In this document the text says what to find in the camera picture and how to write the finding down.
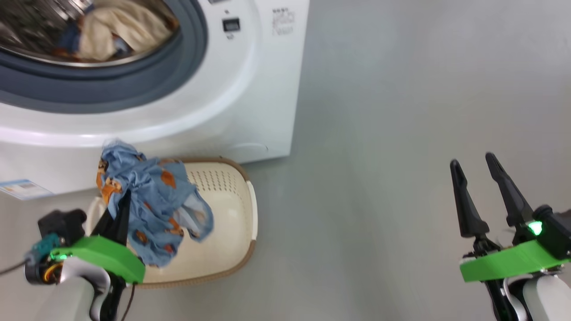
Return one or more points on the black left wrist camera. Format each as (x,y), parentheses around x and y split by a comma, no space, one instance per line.
(62,223)

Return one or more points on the steel washing machine drum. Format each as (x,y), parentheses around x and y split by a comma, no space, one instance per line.
(35,26)

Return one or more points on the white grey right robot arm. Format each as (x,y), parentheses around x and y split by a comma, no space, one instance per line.
(544,298)

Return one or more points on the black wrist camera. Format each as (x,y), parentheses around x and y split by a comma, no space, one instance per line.
(557,232)
(62,223)

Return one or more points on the white front-load washing machine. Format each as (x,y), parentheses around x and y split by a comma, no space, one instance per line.
(250,89)

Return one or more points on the blue bear print garment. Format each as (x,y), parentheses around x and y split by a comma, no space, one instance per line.
(156,200)

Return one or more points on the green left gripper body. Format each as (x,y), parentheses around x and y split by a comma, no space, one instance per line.
(107,256)

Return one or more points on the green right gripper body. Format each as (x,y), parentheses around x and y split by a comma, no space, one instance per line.
(504,263)

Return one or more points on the cream and blue garment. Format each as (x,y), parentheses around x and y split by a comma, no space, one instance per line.
(120,31)

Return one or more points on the round drain filter cover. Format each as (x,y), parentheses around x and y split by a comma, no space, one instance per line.
(247,147)

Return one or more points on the cream basket with brown rim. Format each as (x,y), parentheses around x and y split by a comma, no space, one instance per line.
(223,223)

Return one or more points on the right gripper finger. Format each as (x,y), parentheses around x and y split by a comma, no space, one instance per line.
(466,209)
(508,191)

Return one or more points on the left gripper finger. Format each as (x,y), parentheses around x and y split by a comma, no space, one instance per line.
(125,223)
(106,225)

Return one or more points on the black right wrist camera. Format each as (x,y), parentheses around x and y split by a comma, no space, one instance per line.
(557,232)

